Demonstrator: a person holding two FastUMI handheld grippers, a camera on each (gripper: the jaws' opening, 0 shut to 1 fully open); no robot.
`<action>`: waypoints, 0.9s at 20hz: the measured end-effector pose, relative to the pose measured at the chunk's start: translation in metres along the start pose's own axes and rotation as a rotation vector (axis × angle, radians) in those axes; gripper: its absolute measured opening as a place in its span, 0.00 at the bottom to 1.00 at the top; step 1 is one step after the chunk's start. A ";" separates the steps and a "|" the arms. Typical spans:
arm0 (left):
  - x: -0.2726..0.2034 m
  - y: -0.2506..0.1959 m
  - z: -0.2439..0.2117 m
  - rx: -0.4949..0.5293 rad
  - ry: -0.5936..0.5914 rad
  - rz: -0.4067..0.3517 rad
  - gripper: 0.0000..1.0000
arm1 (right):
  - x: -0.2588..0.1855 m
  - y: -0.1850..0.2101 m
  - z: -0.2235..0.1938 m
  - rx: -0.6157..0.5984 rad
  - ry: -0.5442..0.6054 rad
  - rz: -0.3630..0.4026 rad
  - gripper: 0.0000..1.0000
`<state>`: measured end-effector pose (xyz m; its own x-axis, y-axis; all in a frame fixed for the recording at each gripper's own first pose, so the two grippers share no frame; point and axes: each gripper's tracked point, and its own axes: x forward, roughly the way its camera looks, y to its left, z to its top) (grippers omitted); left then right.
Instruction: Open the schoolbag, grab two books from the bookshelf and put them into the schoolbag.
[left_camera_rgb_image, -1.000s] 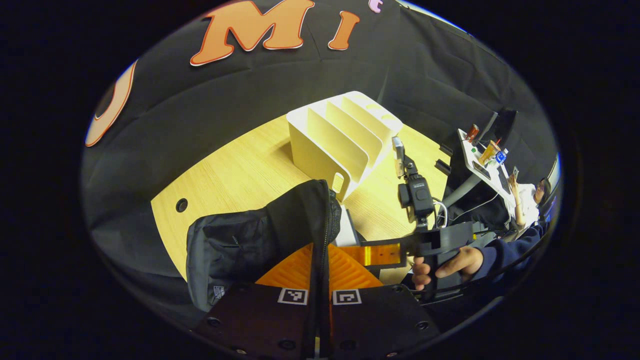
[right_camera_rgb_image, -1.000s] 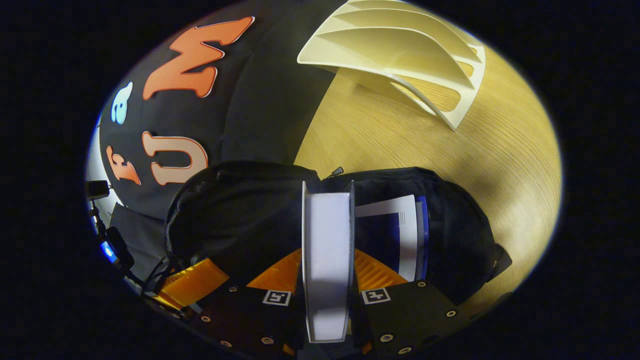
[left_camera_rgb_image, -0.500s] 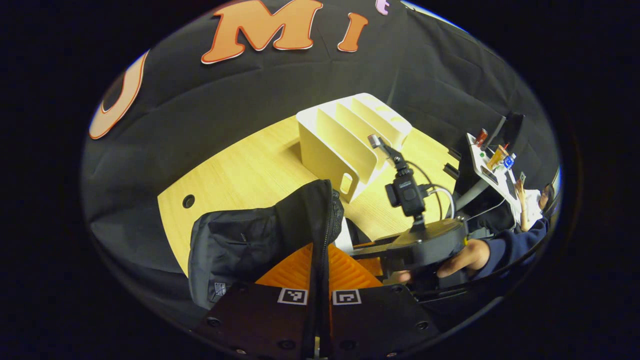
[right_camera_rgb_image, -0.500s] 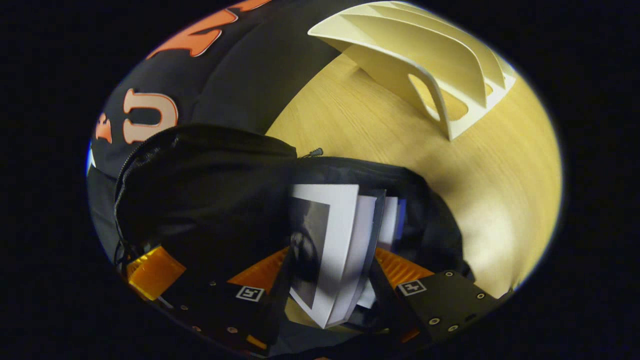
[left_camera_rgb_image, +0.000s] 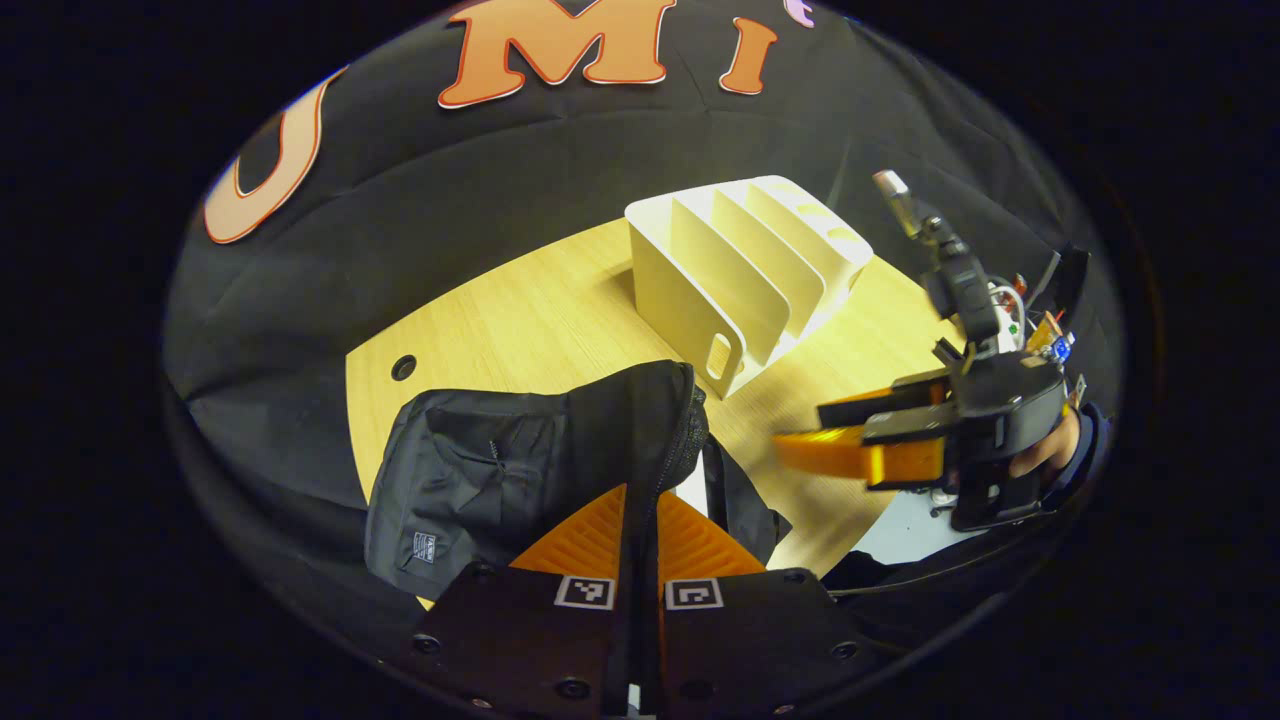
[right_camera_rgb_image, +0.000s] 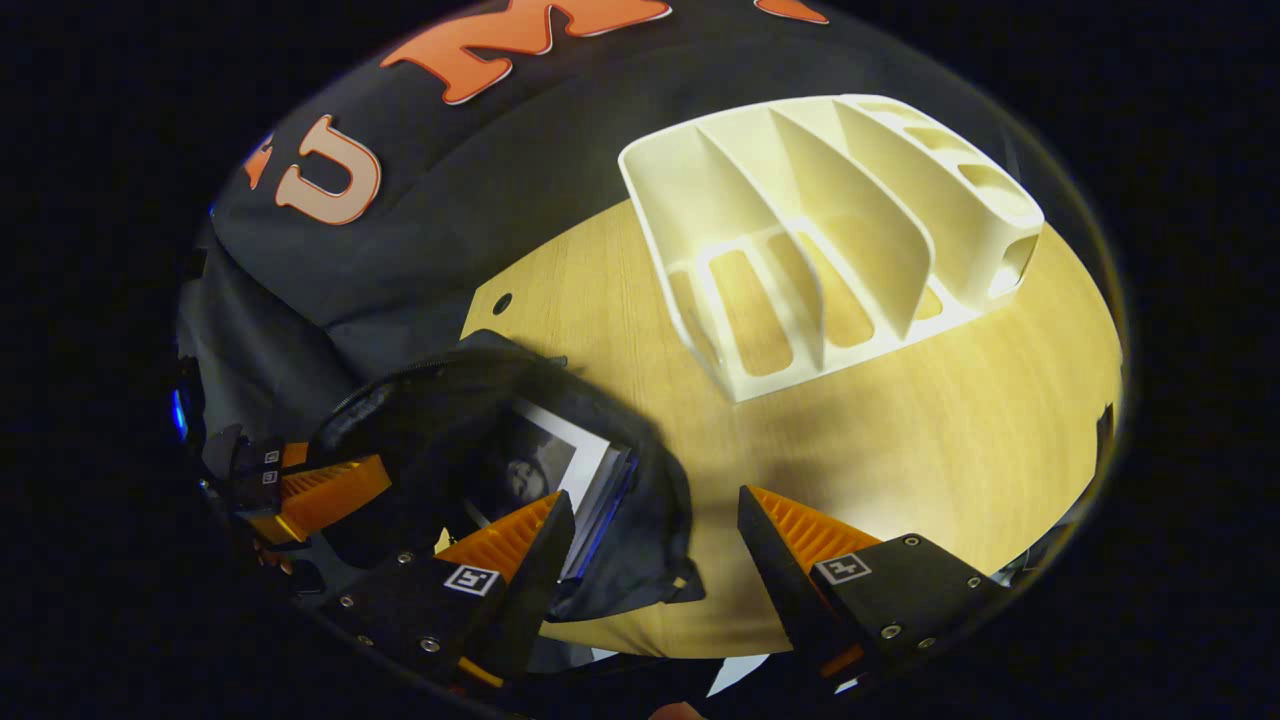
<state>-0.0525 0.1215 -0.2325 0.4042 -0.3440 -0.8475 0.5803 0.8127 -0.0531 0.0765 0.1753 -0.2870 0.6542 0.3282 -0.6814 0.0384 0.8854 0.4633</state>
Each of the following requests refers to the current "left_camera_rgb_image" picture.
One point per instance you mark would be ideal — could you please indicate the white bookshelf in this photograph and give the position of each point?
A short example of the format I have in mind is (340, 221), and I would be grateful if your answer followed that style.
(690, 290)

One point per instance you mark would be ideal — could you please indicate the black schoolbag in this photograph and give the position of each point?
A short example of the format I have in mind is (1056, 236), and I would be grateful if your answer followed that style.
(480, 470)

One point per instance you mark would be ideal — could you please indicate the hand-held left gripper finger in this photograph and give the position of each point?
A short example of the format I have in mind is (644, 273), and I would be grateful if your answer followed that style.
(651, 610)
(631, 610)

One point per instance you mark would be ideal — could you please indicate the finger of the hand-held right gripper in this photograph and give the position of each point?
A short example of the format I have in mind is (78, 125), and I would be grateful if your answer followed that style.
(870, 402)
(860, 458)

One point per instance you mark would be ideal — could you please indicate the small electronics board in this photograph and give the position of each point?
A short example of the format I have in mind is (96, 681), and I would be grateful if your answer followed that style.
(1045, 335)

